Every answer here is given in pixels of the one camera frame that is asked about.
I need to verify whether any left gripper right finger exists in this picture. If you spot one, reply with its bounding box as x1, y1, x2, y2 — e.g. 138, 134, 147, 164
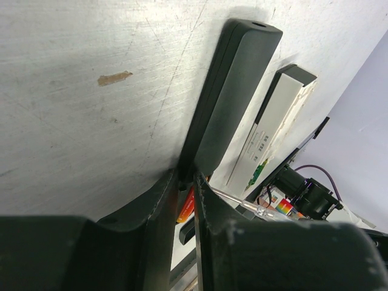
194, 173, 387, 290

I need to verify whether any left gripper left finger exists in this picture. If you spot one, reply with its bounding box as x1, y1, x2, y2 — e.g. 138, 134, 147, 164
1, 170, 179, 290

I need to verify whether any black battery cover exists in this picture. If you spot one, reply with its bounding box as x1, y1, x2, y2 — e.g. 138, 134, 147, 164
179, 218, 195, 245

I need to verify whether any white remote control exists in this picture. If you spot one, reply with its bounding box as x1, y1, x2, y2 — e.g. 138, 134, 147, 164
226, 64, 317, 195

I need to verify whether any black remote control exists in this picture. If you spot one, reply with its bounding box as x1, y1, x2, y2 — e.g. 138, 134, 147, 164
177, 18, 283, 183

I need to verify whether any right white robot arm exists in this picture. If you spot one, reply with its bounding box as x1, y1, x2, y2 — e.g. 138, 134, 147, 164
256, 164, 375, 229

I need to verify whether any green battery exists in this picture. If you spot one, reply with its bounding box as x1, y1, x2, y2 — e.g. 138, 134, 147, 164
247, 159, 268, 188

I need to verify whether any brown tape patch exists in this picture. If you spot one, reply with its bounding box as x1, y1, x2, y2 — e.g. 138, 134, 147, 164
98, 71, 133, 87

